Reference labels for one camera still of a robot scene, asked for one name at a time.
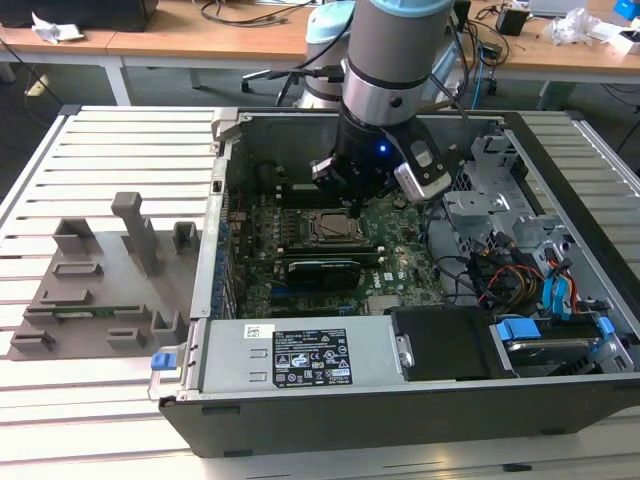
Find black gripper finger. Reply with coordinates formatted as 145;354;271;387
308;155;364;221

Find thin metal locking lever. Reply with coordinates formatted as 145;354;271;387
319;219;364;244

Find CPU socket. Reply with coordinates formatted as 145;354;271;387
305;207;370;249

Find black graphics card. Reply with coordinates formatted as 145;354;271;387
284;257;361;292

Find office chair base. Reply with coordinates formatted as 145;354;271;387
241;69;307;109

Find silver metal drive cage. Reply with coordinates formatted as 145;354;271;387
442;133;576;261

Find green motherboard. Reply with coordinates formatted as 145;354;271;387
224;187;446;319

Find silver chipset heatsink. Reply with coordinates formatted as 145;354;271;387
367;294;401;316

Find wooden desk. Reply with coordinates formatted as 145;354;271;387
452;0;640;109
0;0;321;106

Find black plastic shroud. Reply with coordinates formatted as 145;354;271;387
389;307;494;384

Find small black box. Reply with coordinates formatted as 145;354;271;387
495;7;530;36

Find grey power supply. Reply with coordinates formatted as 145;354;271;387
179;315;417;402

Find blue disk carrier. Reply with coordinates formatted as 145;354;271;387
494;315;619;361

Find grey parts rack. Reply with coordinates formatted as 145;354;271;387
7;190;201;362

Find silver laptop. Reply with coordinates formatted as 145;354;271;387
529;0;586;16

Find clear plastic bag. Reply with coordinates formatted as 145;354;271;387
542;7;609;47

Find black PC case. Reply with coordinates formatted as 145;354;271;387
147;107;640;459

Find hard disk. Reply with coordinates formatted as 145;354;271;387
504;338;601;377

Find green RAM stick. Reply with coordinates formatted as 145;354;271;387
49;304;142;319

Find black monitor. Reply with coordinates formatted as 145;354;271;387
0;0;160;32

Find small white box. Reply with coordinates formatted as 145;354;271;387
617;29;640;56

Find crumpled white paper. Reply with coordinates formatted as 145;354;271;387
30;12;86;45

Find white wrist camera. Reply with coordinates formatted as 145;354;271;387
393;139;452;202

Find blue network cable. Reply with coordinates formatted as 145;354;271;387
472;47;486;110

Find red yellow power wires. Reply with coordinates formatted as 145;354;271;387
469;249;546;309

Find blue flat data cable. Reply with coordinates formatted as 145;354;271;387
542;276;559;321
558;273;575;321

